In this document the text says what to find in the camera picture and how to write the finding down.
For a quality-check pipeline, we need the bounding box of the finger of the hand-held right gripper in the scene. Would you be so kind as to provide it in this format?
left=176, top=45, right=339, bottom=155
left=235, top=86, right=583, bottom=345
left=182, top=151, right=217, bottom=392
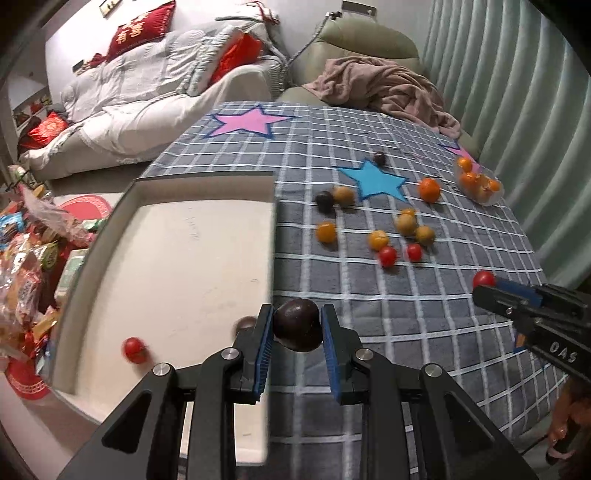
left=495, top=278, right=542, bottom=306
left=472, top=285, right=533, bottom=325

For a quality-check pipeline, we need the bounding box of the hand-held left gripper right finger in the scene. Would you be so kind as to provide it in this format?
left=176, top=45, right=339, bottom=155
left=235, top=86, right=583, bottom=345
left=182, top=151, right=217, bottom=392
left=322, top=303, right=540, bottom=480

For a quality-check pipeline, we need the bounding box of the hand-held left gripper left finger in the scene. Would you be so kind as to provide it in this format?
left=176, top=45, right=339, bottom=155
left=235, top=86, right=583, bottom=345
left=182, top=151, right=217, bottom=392
left=55, top=303, right=274, bottom=480

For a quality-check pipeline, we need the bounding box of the white rectangular tray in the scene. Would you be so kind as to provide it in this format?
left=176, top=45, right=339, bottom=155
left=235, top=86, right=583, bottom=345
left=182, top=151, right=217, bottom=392
left=46, top=172, right=279, bottom=464

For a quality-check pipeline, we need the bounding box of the person's right hand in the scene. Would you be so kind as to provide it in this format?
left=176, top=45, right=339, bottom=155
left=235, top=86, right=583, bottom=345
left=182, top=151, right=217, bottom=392
left=546, top=381, right=591, bottom=467

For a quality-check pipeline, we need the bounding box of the clear plastic bag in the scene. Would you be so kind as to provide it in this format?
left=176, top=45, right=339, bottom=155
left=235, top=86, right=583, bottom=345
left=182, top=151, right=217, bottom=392
left=455, top=157, right=505, bottom=205

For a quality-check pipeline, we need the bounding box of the pale green curtain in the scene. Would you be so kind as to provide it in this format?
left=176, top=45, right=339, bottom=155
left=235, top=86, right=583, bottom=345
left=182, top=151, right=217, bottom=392
left=419, top=0, right=591, bottom=292

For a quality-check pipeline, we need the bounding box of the grey checkered star tablecloth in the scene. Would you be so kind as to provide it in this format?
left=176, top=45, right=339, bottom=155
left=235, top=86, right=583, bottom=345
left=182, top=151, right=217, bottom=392
left=139, top=102, right=572, bottom=457

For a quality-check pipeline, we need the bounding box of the red round mat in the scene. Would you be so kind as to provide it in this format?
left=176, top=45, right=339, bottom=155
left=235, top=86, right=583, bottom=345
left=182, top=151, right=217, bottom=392
left=6, top=194, right=114, bottom=401

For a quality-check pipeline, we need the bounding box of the pink blanket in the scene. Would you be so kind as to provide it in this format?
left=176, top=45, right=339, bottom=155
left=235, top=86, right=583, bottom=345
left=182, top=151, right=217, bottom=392
left=302, top=56, right=462, bottom=140

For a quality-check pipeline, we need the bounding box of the pile of snack packets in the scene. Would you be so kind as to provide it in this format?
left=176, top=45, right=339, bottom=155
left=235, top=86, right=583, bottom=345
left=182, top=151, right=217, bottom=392
left=0, top=185, right=95, bottom=370

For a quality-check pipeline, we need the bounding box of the white covered sofa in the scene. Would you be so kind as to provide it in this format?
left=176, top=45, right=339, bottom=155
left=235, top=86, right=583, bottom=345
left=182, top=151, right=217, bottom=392
left=23, top=64, right=283, bottom=182

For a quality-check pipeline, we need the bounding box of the green armchair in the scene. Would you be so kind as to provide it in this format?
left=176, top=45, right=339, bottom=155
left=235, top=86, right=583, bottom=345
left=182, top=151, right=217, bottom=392
left=276, top=18, right=482, bottom=155

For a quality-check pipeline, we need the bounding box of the plain red cushion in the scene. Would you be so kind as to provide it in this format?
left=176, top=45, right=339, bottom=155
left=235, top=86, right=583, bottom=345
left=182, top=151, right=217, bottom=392
left=210, top=34, right=265, bottom=86

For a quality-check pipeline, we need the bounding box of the grey quilt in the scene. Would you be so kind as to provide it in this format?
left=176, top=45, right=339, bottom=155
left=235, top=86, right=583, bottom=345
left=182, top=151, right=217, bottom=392
left=60, top=21, right=280, bottom=121

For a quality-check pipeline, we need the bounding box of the red patterned cushion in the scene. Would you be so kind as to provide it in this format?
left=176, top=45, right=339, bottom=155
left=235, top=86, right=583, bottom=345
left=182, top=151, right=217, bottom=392
left=27, top=111, right=71, bottom=149

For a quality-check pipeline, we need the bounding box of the large red embroidered pillow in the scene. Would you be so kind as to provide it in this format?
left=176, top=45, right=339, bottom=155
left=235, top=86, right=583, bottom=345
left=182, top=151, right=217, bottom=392
left=107, top=0, right=177, bottom=59

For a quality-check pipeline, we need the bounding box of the grey braided hose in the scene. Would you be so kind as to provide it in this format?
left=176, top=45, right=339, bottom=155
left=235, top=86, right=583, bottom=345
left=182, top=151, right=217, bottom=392
left=276, top=13, right=335, bottom=89

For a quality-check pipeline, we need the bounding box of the white wall shelf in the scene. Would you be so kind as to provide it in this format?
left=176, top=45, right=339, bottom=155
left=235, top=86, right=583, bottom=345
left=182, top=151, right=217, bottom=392
left=9, top=78, right=52, bottom=139

